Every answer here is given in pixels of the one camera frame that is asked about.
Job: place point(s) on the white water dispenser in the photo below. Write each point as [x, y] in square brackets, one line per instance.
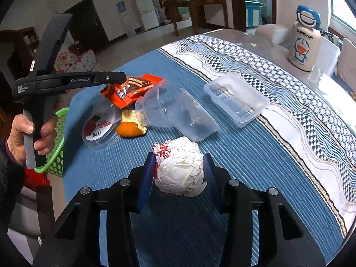
[125, 19]

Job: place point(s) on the clear round plastic cup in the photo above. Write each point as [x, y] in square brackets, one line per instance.
[153, 109]

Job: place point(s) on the clear square plastic container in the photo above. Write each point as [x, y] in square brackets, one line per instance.
[190, 117]

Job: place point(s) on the yogurt cup with berry label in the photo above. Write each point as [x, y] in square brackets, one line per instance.
[99, 130]

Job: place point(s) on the orange Ovaltine snack wrapper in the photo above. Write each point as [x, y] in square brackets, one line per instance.
[127, 93]

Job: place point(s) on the white refrigerator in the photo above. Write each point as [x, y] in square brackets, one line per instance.
[148, 14]

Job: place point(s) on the clear rectangular plastic tray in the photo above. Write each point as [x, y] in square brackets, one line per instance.
[242, 102]

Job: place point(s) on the red plastic stool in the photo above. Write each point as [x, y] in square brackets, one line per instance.
[34, 180]

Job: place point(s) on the dark wooden table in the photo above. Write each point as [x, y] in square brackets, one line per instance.
[195, 9]

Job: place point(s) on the white Doraemon water bottle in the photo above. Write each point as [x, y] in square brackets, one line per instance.
[305, 39]

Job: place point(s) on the blue patterned bed cover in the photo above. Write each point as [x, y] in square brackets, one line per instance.
[302, 144]

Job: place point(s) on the blue cabinet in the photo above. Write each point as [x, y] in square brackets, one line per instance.
[253, 13]

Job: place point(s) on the white paper ball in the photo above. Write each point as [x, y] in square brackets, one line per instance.
[179, 168]

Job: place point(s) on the white armchair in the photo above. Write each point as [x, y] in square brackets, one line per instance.
[278, 34]

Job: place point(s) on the green plastic mesh basket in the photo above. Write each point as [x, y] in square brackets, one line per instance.
[55, 164]

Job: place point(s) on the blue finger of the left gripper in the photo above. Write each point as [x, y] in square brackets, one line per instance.
[209, 176]
[149, 168]

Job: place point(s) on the polka dot play tent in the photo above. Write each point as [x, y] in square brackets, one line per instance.
[69, 62]

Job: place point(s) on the orange peel piece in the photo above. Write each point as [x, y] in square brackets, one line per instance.
[130, 127]

